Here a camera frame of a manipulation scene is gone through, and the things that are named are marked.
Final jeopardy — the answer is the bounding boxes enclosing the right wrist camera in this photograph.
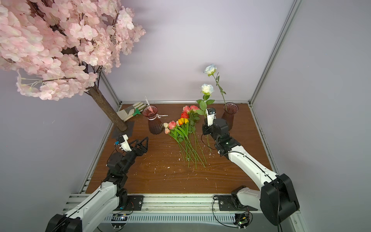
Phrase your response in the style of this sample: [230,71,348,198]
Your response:
[206,107,216,127]

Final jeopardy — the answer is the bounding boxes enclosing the dark tree base plate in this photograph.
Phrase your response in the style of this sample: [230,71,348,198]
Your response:
[112,121,135,139]

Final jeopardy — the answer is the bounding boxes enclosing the left circuit board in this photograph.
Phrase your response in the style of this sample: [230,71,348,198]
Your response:
[111,214,128,231]

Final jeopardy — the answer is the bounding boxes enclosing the white rose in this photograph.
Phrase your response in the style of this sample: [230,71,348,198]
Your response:
[204,64,227,109]
[197,84,214,150]

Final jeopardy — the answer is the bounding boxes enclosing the pink cherry blossom tree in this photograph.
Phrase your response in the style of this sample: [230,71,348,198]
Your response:
[1,1,146,131]

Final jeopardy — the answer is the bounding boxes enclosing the circuit board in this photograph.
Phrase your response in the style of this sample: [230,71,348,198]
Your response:
[111,214,128,231]
[233,212,252,230]

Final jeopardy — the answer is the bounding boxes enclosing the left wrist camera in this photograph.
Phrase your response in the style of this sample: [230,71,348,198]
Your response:
[115,134,132,152]

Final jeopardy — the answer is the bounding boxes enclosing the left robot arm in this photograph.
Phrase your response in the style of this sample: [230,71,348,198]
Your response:
[45,135,149,232]

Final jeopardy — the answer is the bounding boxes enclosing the orange yellow tulip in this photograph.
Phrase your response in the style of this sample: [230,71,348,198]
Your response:
[175,118,206,169]

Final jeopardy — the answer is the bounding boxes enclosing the dark pink glass vase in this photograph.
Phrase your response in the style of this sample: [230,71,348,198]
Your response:
[222,102,239,131]

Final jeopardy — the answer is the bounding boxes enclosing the aluminium front rail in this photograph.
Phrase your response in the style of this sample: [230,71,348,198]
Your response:
[62,193,300,214]

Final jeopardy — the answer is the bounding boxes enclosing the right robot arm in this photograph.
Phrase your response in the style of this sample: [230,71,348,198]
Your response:
[203,119,300,227]

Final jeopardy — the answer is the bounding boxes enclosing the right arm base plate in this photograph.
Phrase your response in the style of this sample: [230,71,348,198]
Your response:
[214,195,258,211]

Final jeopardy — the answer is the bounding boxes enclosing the dark pink vase with ribbon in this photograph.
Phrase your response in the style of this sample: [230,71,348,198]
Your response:
[142,105,163,134]

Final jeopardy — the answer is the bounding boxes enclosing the right circuit board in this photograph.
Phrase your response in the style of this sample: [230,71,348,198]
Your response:
[233,212,252,230]

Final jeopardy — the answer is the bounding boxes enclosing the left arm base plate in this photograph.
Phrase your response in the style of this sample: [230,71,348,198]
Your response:
[116,195,144,211]

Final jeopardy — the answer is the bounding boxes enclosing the small green garden tool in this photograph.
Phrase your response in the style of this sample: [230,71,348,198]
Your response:
[133,108,141,116]

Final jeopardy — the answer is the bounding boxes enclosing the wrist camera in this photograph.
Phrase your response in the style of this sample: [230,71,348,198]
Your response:
[206,107,216,127]
[115,134,132,152]

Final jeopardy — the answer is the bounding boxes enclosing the beige gardening gloves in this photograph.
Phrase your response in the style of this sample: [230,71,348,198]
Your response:
[117,101,147,122]

